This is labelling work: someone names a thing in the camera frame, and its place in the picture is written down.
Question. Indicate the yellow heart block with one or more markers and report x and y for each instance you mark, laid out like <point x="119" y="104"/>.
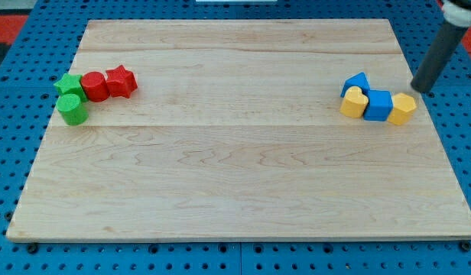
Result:
<point x="354" y="103"/>

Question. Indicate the green star block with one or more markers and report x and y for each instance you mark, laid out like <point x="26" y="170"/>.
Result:
<point x="70" y="84"/>

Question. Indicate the wooden board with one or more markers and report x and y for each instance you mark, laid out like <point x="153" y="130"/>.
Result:
<point x="234" y="134"/>

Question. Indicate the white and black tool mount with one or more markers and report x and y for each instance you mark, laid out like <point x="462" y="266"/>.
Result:
<point x="457" y="12"/>

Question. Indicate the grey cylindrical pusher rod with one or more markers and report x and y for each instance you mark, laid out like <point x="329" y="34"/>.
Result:
<point x="438" y="55"/>

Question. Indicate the blue cube block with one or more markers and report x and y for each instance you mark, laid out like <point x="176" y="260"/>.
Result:
<point x="379" y="106"/>

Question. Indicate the blue triangle block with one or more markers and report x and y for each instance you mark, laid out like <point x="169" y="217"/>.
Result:
<point x="359" y="80"/>

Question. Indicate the red star block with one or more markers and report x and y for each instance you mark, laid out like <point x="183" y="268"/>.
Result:
<point x="121" y="82"/>

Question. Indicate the green cylinder block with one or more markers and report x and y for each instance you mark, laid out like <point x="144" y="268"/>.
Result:
<point x="72" y="110"/>

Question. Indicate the yellow hexagon block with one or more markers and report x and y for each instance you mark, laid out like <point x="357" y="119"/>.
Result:
<point x="404" y="106"/>

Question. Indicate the red cylinder block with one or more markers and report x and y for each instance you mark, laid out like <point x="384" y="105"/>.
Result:
<point x="94" y="86"/>

